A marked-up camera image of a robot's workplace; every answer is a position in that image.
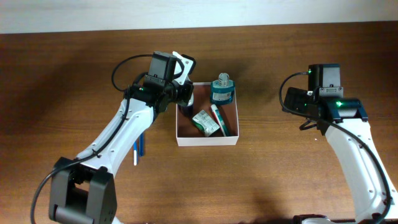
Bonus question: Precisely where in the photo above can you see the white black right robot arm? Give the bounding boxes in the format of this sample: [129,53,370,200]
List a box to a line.
[279,86,397,223]

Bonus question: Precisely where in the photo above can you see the pink open box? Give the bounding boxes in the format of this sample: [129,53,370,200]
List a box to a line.
[175,82,239,146]

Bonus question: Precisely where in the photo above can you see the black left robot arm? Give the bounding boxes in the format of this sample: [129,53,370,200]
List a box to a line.
[49,80,193,224]

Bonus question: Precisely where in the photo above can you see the blue white toothbrush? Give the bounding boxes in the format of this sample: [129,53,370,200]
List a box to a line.
[133,142,138,166]

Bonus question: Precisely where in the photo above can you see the clear pump soap bottle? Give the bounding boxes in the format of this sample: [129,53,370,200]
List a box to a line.
[178,94,194,117]

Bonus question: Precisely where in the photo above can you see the white green soap packet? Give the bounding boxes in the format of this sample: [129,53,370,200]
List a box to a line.
[192,110,220,138]

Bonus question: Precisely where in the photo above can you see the blue disposable razor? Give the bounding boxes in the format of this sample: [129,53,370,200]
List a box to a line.
[139,133,145,157]

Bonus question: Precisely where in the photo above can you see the blue Listerine mouthwash bottle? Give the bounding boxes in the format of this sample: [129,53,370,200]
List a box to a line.
[210,73,235,105]

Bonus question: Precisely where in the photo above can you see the teal Colgate toothpaste tube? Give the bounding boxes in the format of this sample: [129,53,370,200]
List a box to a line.
[211,104,230,137]

